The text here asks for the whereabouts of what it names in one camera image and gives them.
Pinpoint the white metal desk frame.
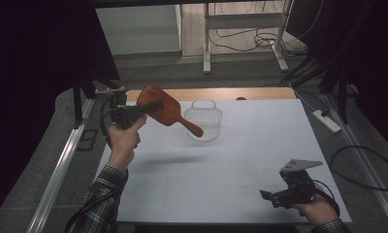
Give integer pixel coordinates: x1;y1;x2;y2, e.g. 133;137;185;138
203;0;294;75

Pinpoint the aluminium floor rail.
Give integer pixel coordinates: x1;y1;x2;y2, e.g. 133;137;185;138
25;96;97;233
320;92;388;229

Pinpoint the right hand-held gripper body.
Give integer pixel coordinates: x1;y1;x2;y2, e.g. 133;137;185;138
278;158;324;209

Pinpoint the wooden paddle hairbrush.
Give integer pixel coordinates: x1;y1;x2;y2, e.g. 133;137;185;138
137;83;205;138

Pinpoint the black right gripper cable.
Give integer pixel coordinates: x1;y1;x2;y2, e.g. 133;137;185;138
312;179;341;216

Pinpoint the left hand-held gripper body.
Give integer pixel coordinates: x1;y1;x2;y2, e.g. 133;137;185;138
94;85;149;130

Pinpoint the bundle of black cables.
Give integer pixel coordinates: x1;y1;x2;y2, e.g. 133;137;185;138
278;55;327;88

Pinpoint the white cabinet panel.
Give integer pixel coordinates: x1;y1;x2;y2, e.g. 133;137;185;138
95;4;183;56

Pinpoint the black looped floor cable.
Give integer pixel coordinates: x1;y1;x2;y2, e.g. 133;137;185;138
329;144;388;192

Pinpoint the white power strip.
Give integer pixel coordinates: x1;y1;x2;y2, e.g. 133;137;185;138
311;109;342;134

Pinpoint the person's left hand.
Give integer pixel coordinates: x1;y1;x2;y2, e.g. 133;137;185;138
107;115;148;171

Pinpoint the tangle of floor cables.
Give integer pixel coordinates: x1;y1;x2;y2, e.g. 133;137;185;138
209;27;308;55

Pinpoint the black curtain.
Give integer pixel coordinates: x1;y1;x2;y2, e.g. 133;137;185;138
0;0;120;224
284;0;388;154

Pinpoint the white plastic basket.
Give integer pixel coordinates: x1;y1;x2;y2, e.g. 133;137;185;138
183;98;223;143

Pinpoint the black metal stand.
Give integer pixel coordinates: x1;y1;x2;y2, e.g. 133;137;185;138
319;62;351;124
72;75;120;129

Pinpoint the person's right hand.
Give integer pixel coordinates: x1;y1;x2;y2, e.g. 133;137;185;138
291;183;340;227

